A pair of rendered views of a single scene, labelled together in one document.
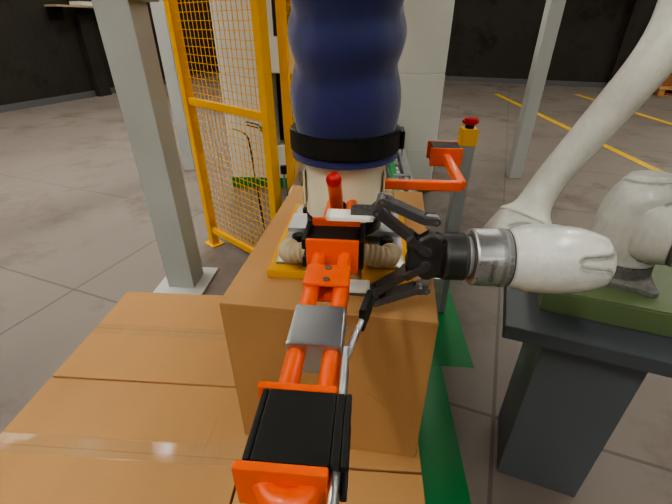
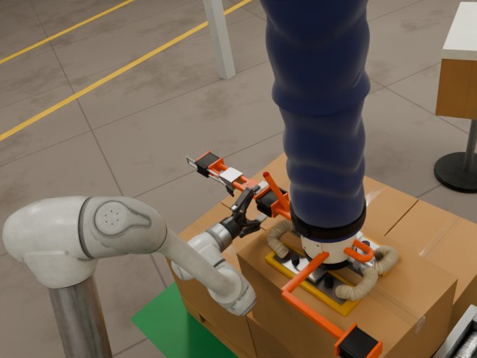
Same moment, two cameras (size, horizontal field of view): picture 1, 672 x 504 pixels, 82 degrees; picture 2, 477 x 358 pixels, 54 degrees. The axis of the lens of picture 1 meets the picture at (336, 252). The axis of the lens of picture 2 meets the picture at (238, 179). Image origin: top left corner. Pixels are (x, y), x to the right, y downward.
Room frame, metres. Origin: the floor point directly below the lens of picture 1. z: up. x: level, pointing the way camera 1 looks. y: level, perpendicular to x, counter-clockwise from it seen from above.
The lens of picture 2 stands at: (1.41, -0.85, 2.19)
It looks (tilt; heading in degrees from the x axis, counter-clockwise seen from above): 39 degrees down; 140
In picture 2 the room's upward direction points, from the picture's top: 13 degrees counter-clockwise
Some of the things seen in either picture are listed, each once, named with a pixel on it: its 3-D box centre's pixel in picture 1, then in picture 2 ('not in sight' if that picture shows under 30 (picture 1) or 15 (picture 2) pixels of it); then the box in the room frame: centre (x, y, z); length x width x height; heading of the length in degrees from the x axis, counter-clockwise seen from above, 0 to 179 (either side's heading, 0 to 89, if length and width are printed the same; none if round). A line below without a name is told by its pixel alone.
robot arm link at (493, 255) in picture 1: (484, 257); (218, 236); (0.51, -0.23, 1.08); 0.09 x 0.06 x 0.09; 176
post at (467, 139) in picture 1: (451, 230); not in sight; (1.70, -0.58, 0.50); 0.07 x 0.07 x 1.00; 86
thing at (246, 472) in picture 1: (291, 441); (210, 163); (0.20, 0.04, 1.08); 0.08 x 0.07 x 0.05; 175
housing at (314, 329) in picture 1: (317, 338); (231, 178); (0.34, 0.02, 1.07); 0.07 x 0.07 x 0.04; 85
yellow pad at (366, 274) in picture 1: (385, 233); (311, 273); (0.79, -0.11, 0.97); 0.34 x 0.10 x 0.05; 175
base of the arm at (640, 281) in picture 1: (614, 260); not in sight; (0.88, -0.75, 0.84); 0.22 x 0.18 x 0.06; 151
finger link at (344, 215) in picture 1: (349, 215); (259, 187); (0.52, -0.02, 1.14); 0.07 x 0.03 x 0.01; 86
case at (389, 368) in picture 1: (344, 298); (341, 300); (0.83, -0.02, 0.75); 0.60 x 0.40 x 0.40; 172
